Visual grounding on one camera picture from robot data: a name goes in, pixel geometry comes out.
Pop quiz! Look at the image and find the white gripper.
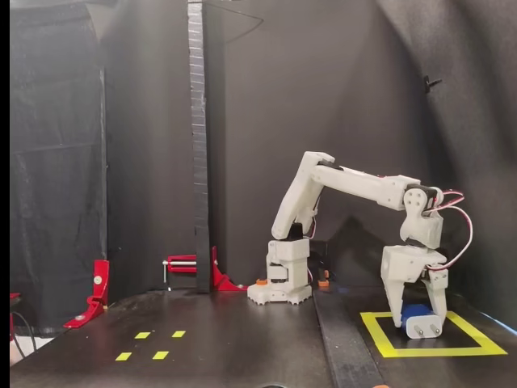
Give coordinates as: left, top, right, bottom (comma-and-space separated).
381, 244, 449, 329

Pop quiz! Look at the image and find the blue white USB charger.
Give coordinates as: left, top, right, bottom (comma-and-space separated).
399, 303, 443, 340

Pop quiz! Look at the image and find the yellow tape square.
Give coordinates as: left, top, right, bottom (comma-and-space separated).
359, 310, 509, 359

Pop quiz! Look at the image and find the black table strip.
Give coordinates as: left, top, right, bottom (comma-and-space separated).
313, 289, 389, 388

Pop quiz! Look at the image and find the black curtain clip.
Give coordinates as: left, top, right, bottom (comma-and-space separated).
422, 74, 443, 95

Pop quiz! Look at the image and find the red screw clamp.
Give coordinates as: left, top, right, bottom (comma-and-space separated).
162, 254, 199, 284

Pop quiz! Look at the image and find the black cloth curtain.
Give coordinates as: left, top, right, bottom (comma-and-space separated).
10, 0, 108, 336

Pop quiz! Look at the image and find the black power cable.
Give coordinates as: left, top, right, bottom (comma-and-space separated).
309, 241, 344, 286

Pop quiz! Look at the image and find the red metal corner bracket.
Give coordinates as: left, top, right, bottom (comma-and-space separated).
212, 246, 250, 293

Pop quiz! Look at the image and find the black vertical post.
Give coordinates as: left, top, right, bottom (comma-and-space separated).
187, 0, 213, 294

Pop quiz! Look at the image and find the red metal angle bracket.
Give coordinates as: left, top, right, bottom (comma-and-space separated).
63, 259, 111, 329

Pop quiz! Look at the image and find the thin black cable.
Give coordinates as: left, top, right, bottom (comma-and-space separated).
10, 310, 38, 361

